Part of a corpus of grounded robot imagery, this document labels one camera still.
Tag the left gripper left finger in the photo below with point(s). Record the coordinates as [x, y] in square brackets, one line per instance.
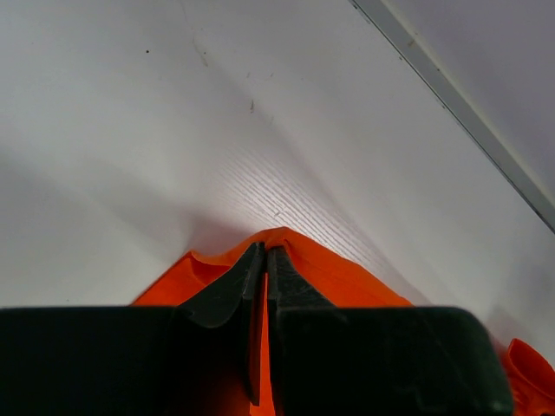
[220, 331]

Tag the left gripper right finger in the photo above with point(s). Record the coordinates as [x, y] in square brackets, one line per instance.
[286, 289]

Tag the orange t shirt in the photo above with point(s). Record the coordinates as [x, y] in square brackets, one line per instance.
[346, 284]

